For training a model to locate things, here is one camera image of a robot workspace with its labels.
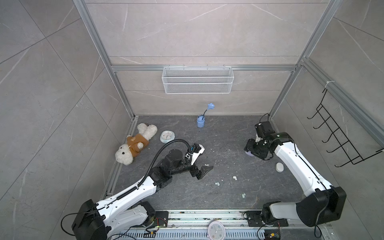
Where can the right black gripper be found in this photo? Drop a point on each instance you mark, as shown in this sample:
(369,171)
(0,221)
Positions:
(249,147)

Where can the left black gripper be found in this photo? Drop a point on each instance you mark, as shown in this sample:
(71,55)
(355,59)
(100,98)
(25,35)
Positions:
(202,172)

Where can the purple earbud charging case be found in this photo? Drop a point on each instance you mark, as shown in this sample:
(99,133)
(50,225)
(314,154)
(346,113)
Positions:
(250,154)

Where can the white earbud charging case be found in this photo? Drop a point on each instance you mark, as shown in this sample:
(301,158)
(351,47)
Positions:
(279,167)

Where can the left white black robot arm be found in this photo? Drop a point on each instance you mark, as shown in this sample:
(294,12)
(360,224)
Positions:
(101,220)

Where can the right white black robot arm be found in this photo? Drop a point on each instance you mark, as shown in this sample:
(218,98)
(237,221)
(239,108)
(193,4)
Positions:
(323,203)

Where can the blue cup holder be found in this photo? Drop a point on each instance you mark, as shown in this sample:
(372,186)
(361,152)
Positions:
(200,121)

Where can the small round white clock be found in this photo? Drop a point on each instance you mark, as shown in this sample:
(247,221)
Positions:
(167,136)

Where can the pink round clock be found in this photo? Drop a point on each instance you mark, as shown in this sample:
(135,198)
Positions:
(216,231)

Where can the white plush bear toy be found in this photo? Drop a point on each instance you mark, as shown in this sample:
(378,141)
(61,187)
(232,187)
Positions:
(135,144)

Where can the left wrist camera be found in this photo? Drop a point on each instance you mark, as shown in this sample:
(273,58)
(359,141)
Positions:
(195,151)

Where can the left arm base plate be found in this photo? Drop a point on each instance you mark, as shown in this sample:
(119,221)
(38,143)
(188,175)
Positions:
(160,218)

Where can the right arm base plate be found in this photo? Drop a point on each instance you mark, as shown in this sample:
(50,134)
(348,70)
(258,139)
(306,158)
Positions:
(258,219)

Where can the white wire mesh basket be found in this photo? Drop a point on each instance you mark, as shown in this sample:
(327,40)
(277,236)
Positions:
(197,80)

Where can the black wire hook rack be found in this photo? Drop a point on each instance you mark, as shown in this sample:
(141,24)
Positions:
(343,142)

